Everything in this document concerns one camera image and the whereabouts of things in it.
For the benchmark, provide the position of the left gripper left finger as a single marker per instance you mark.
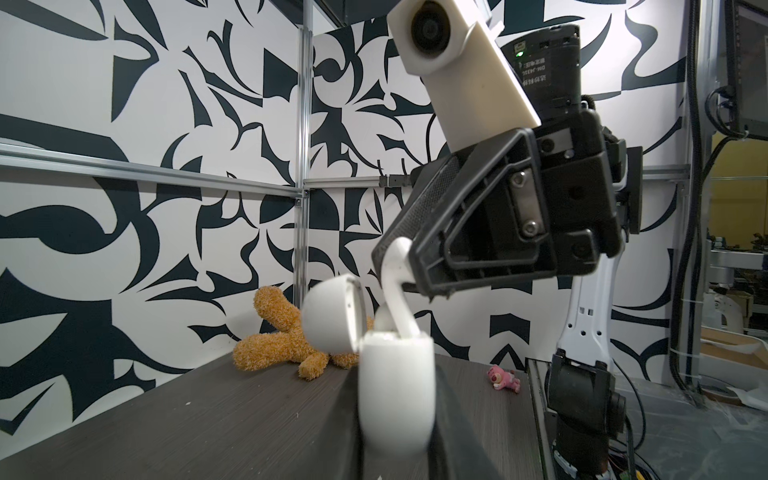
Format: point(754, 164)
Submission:
point(339, 452)

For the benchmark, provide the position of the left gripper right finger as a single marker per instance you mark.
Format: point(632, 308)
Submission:
point(454, 451)

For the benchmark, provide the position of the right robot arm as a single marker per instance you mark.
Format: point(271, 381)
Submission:
point(580, 386)

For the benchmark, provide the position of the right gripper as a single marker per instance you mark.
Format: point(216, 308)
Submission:
point(520, 206)

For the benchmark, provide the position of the brown teddy bear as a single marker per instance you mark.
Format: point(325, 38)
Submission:
point(287, 343)

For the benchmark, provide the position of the pink plush toy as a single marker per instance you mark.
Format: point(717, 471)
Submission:
point(502, 379)

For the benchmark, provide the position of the white earbud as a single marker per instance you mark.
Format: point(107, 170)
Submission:
point(395, 273)
point(383, 320)

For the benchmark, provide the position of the white earbud charging case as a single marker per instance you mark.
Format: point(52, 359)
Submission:
point(397, 385)

